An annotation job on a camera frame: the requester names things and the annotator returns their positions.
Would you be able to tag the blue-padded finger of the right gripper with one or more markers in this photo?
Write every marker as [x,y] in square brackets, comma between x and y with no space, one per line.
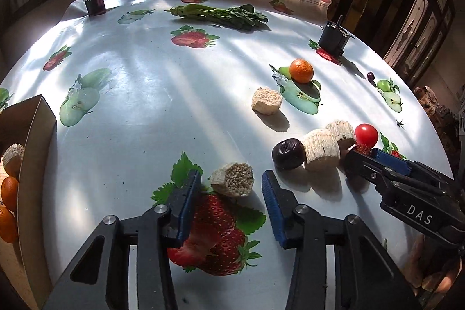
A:
[397,164]

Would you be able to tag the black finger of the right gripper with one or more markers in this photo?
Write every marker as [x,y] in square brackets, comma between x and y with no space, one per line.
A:
[363,171]

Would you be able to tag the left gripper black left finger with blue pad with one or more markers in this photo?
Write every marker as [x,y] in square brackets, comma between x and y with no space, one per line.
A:
[97,276]

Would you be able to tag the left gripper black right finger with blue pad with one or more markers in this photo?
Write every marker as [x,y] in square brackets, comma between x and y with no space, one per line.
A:
[366,275]

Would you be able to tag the red cherry tomato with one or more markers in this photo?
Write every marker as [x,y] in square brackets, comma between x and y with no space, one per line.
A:
[366,135]

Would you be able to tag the beige cylinder chunk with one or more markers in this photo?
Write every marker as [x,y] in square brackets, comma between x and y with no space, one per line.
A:
[322,150]
[343,132]

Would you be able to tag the dark purple plum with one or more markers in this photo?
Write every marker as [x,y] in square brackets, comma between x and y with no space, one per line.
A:
[288,154]

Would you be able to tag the small orange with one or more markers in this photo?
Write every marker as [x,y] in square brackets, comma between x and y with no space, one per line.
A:
[8,225]
[301,71]
[9,192]

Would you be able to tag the dark red jujube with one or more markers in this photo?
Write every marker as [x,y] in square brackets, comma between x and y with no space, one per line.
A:
[362,149]

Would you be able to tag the person's right hand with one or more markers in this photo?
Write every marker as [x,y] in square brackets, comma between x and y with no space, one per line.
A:
[430,265]

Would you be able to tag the brown patterned sleeve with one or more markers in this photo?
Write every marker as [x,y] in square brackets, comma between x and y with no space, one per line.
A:
[441,117]

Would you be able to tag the brown cardboard tray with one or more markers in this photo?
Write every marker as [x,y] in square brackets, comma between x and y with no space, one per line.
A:
[24,270]

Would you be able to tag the small black motor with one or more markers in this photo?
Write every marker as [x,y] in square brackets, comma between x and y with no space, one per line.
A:
[334,38]

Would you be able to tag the fruit print tablecloth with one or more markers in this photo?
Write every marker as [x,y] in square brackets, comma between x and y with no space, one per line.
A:
[164,100]

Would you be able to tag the green leafy vegetable bunch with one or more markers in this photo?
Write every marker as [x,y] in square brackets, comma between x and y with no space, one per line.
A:
[243,17]

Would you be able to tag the dark jar with lid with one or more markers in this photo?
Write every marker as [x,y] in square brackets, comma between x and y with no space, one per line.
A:
[95,7]

